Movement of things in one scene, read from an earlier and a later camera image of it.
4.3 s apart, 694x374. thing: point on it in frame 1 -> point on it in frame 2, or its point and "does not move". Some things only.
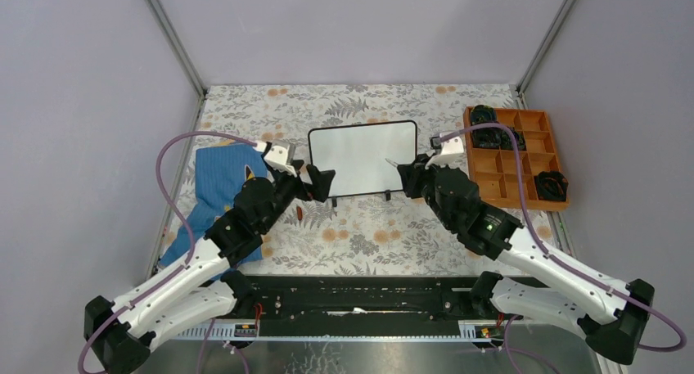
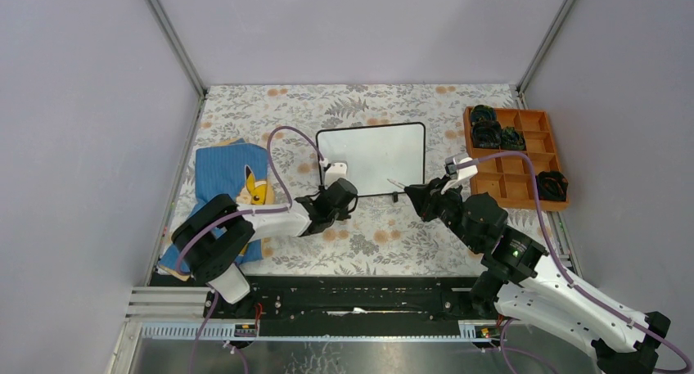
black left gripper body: (287, 188) -> (340, 216)
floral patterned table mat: (389, 236) does not move
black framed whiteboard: (358, 155) does not move
